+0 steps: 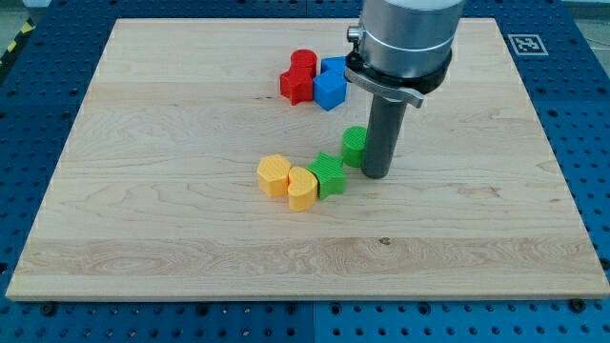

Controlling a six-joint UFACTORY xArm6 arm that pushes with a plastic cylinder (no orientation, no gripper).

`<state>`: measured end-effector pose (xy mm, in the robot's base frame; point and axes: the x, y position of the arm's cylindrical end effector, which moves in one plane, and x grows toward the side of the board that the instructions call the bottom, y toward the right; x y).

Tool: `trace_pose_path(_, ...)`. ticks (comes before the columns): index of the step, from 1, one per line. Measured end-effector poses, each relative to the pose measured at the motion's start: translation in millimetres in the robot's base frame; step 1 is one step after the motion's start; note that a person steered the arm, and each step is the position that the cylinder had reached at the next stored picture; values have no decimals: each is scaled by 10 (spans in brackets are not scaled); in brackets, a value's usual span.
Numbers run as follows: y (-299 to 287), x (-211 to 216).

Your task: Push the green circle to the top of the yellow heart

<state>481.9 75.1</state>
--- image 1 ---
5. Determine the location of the green cylinder block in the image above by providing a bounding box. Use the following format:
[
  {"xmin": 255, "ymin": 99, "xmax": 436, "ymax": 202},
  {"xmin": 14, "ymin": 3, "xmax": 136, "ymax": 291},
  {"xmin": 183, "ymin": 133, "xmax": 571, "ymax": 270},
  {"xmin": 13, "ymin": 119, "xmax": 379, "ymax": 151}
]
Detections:
[{"xmin": 341, "ymin": 126, "xmax": 367, "ymax": 168}]

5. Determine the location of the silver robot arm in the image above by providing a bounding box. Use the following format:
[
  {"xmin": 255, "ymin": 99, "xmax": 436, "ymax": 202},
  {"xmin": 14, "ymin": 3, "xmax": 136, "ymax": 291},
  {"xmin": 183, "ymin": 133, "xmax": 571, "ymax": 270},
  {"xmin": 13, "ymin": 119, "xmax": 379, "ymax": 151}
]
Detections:
[{"xmin": 344, "ymin": 0, "xmax": 466, "ymax": 108}]

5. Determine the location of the yellow heart block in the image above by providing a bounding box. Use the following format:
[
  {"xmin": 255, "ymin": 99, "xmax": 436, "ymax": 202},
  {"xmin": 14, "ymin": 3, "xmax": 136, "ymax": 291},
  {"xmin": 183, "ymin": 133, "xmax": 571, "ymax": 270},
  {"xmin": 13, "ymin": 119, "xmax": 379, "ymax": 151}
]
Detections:
[{"xmin": 288, "ymin": 167, "xmax": 318, "ymax": 212}]

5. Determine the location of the green star block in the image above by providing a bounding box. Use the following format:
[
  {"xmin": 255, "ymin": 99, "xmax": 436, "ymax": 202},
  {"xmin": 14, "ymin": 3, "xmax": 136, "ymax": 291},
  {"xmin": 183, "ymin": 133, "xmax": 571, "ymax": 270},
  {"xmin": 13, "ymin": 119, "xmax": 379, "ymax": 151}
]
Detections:
[{"xmin": 307, "ymin": 151, "xmax": 346, "ymax": 200}]

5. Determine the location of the yellow hexagon block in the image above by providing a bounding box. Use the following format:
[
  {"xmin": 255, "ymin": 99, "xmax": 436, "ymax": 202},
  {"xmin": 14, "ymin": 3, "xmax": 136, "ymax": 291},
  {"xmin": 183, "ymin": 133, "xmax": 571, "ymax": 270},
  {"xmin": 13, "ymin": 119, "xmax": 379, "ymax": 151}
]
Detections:
[{"xmin": 256, "ymin": 154, "xmax": 292, "ymax": 197}]

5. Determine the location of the red star block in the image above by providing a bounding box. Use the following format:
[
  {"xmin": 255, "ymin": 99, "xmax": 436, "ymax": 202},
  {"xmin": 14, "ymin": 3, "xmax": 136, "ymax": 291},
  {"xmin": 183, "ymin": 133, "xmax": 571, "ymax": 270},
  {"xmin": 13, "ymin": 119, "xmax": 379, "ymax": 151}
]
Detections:
[{"xmin": 279, "ymin": 68, "xmax": 314, "ymax": 106}]

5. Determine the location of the wooden board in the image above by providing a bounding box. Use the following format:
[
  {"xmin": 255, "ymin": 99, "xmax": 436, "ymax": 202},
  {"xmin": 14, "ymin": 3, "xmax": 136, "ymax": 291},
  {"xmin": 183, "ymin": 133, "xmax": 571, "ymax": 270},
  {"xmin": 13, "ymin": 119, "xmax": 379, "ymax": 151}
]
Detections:
[{"xmin": 7, "ymin": 18, "xmax": 609, "ymax": 301}]

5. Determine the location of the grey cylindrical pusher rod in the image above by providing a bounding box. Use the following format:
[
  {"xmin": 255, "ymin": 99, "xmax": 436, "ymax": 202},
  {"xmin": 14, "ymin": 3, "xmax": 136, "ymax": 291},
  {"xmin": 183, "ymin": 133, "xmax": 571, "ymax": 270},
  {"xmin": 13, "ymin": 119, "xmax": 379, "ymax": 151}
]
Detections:
[{"xmin": 361, "ymin": 95, "xmax": 407, "ymax": 179}]

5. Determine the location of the blue block behind cube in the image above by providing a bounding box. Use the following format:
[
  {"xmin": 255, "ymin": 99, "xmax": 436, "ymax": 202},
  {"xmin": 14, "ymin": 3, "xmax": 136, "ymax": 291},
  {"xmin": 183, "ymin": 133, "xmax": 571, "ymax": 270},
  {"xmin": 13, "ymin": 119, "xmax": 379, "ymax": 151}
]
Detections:
[{"xmin": 320, "ymin": 56, "xmax": 346, "ymax": 75}]

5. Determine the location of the red cylinder block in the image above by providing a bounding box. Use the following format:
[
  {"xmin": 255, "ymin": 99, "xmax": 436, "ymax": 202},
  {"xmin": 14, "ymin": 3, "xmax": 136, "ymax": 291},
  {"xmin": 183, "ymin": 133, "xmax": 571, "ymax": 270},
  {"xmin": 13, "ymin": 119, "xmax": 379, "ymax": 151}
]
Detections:
[{"xmin": 290, "ymin": 49, "xmax": 317, "ymax": 78}]

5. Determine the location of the fiducial marker tag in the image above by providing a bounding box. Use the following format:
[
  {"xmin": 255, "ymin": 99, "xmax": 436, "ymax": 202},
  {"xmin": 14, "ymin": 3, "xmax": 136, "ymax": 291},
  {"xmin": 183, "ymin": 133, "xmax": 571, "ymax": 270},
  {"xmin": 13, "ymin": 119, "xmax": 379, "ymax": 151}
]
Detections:
[{"xmin": 508, "ymin": 33, "xmax": 548, "ymax": 56}]

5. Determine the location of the black yellow hazard tape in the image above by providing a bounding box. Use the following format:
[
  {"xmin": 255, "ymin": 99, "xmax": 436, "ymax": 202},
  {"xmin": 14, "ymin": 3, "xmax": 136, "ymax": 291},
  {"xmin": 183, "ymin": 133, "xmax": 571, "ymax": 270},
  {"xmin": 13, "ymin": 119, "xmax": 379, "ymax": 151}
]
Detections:
[{"xmin": 1, "ymin": 17, "xmax": 35, "ymax": 67}]

